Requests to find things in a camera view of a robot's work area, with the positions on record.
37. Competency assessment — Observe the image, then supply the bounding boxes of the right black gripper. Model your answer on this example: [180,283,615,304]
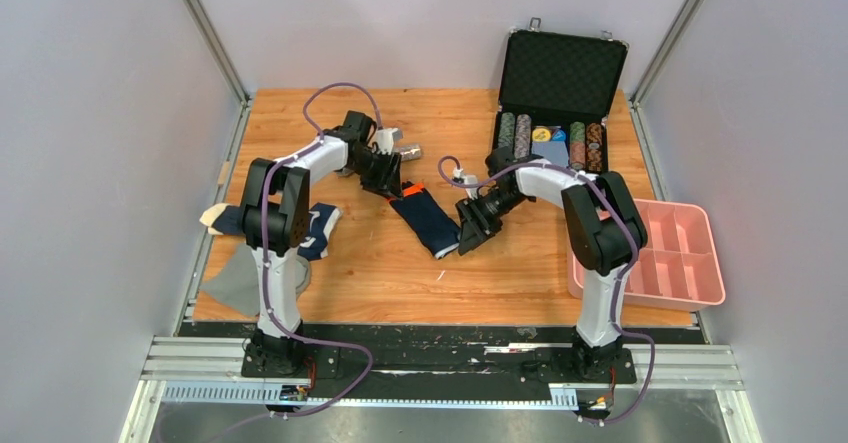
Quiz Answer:
[456,187,529,255]

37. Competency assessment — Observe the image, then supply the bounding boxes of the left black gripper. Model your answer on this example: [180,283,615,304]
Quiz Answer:
[348,150,404,202]

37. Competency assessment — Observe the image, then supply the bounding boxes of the navy orange boxer briefs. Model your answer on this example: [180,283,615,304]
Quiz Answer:
[389,181,460,259]

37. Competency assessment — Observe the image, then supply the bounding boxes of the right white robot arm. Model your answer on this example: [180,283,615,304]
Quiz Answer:
[440,148,648,381]

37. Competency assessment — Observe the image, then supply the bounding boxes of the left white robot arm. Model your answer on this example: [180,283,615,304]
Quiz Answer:
[240,111,402,376]

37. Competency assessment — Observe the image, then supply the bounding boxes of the glittery silver microphone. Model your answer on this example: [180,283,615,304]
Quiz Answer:
[398,144,423,162]

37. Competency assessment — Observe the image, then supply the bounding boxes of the grey poker chip stack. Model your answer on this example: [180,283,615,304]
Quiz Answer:
[514,114,532,159]

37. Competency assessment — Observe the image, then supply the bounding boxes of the purple poker chip stack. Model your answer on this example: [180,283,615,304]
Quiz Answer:
[496,112,516,149]

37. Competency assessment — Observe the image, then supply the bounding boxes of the blue playing card deck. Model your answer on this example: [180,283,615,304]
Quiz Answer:
[531,141,569,167]

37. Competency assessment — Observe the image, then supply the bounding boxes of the yellow dealer button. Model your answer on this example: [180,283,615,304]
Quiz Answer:
[531,126,552,142]

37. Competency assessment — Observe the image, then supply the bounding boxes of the green poker chip stack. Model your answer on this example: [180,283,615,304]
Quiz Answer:
[569,121,587,170]

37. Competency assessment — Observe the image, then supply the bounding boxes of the brown poker chip stack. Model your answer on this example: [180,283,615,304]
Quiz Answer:
[586,123,603,173]

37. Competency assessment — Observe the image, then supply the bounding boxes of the black poker chip case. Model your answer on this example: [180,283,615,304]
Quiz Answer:
[491,18,629,173]

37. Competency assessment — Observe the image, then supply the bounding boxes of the navy white orange garment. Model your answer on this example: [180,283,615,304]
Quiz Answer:
[199,203,343,261]

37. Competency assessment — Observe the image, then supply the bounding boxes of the grey cloth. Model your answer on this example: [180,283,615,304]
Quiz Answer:
[200,244,312,319]

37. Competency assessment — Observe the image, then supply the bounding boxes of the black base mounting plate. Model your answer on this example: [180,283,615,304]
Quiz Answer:
[239,322,639,403]

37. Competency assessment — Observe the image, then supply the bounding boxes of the pink compartment tray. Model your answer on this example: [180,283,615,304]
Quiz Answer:
[567,198,727,313]

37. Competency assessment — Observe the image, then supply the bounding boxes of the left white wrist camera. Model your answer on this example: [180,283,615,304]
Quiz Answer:
[374,127,403,154]

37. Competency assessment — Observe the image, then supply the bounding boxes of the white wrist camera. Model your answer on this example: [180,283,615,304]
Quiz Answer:
[451,168,480,199]
[374,127,403,154]

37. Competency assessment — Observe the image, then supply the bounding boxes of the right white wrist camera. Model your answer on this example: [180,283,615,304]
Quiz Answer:
[451,168,480,199]

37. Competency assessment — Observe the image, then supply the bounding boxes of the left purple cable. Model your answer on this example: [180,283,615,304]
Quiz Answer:
[258,82,386,419]

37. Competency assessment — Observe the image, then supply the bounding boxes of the purple cable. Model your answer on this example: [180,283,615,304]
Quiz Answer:
[437,155,657,426]
[258,82,386,419]

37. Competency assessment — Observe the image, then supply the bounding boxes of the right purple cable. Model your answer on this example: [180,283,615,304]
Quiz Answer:
[437,155,657,426]

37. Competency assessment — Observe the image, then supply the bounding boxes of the aluminium frame rail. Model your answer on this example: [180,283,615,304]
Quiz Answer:
[119,337,762,442]

